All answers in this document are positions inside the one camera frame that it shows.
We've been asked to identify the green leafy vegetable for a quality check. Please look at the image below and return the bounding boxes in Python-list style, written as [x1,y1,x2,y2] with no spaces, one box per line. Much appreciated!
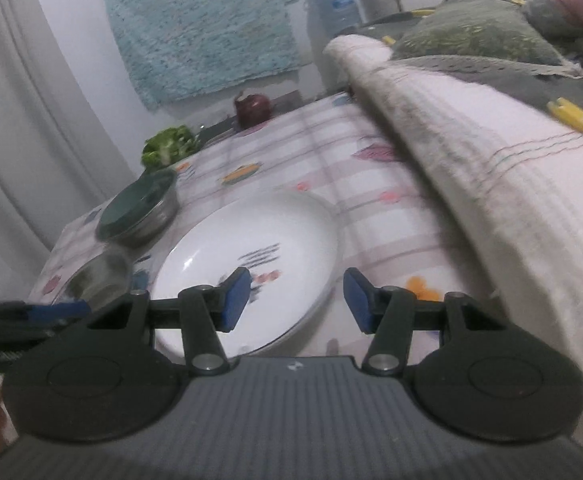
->
[140,126,203,171]

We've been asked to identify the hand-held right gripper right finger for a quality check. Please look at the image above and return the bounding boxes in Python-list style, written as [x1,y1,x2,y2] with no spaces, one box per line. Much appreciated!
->
[343,266,507,377]

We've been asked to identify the blue floral wall cloth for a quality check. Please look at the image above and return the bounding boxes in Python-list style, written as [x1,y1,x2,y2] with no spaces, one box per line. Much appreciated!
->
[101,0,301,112]

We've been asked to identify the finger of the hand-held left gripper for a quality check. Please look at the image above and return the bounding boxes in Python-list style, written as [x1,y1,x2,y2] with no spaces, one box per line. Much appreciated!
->
[0,300,93,329]

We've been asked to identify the white crocheted cover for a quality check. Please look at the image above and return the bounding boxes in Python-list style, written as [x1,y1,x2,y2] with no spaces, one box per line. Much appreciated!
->
[323,34,583,461]

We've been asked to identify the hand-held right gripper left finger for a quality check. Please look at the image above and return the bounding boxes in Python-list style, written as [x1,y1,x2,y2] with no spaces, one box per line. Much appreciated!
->
[86,266,252,376]

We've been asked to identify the steel bowl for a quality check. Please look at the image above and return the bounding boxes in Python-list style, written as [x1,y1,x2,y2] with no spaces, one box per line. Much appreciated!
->
[95,169,180,249]

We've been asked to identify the white curtain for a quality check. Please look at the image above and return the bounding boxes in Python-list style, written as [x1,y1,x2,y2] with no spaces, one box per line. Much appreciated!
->
[0,0,139,301]

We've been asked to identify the grey bed sheet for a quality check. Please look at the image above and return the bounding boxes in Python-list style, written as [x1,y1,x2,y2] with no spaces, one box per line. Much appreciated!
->
[366,0,583,153]

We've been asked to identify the white plate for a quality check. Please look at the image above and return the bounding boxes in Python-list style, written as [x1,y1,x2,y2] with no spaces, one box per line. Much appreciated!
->
[150,189,341,357]

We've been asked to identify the dark green plate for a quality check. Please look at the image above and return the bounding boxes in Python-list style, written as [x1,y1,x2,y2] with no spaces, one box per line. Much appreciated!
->
[96,170,177,240]

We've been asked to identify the green leaf print pillow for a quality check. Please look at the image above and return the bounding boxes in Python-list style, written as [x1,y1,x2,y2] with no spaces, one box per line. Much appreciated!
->
[390,0,583,80]

